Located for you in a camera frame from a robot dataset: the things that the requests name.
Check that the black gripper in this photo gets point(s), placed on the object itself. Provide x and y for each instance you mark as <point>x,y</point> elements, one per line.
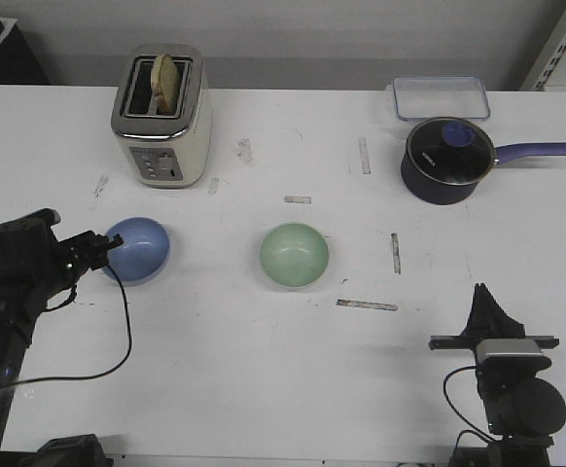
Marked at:
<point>487,320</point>
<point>61,268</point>

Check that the green bowl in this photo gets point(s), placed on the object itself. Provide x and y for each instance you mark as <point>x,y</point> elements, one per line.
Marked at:
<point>294,255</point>

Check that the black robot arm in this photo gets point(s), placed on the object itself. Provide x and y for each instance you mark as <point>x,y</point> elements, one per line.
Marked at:
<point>522,410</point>
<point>20,308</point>

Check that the cream toaster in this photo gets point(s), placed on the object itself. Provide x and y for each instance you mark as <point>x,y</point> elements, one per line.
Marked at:
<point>164,151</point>

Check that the blue saucepan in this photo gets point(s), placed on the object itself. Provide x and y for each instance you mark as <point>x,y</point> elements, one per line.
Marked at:
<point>440,194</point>

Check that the toast slice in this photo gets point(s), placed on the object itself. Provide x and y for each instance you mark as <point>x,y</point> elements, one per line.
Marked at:
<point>164,80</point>

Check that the glass pot lid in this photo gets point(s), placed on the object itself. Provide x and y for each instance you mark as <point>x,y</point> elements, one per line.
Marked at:
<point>450,151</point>

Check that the black box in corner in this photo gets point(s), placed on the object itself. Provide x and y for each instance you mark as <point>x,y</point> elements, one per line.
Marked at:
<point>18,64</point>

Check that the clear plastic container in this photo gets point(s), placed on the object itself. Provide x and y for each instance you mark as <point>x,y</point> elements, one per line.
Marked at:
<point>423,97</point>

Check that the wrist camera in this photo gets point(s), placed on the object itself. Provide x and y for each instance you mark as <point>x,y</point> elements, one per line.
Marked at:
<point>525,355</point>
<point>29,234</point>

